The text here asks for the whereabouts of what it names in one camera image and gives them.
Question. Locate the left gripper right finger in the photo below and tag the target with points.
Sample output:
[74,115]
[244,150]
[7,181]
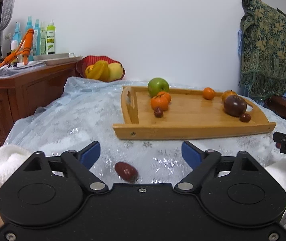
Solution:
[206,165]

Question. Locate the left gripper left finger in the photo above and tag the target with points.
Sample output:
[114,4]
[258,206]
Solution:
[66,173]

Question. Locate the dark purple round fruit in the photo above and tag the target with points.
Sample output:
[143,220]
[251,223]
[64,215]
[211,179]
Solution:
[235,105]

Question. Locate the small dark jujube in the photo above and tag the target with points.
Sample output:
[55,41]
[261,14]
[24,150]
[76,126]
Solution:
[158,112]

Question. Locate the small orange tangerine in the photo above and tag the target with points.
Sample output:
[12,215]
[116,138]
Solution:
[166,95]

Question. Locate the white snowflake tablecloth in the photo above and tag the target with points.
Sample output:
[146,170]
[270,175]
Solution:
[86,112]

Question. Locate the wooden serving tray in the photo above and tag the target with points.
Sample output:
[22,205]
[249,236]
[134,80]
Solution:
[189,116]

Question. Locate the small tangerine far right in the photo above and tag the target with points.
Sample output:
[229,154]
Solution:
[208,93]

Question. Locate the golden brown pomegranate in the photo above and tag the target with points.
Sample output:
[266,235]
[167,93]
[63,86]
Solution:
[227,94]

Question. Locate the green patterned fringed blanket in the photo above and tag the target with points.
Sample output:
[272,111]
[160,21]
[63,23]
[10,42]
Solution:
[263,50]

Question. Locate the green apple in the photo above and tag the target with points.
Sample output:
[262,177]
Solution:
[156,85]

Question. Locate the yellow starfruit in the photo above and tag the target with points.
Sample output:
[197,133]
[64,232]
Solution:
[98,71]

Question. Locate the red wooden cabinet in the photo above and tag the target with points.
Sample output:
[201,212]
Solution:
[21,95]

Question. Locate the red fruit basket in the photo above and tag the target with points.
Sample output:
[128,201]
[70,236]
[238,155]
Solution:
[90,60]

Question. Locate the yellow mango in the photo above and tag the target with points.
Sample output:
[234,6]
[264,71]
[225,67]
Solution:
[115,71]

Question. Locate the white tray on cabinet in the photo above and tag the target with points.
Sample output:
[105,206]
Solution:
[57,59]

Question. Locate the blue spray bottle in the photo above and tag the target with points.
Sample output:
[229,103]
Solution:
[36,38]
[29,36]

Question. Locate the green white spray bottle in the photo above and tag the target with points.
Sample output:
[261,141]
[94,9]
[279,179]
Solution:
[50,38]

